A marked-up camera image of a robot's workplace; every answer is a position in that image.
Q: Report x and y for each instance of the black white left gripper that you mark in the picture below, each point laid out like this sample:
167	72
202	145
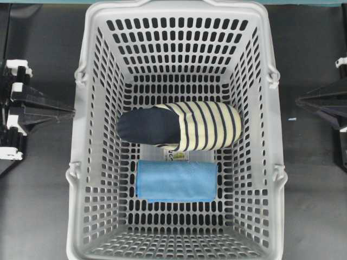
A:
38	108

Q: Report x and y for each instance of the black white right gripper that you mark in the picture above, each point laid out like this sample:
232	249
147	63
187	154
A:
329	103

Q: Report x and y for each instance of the grey plastic shopping basket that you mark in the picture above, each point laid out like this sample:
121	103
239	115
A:
138	54

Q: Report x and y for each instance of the folded blue cloth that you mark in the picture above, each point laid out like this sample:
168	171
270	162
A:
176	181

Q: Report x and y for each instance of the clear plastic labelled package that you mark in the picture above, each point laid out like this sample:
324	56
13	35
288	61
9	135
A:
148	152

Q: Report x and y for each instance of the striped navy cream slipper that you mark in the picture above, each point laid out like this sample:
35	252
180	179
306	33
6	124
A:
182	126

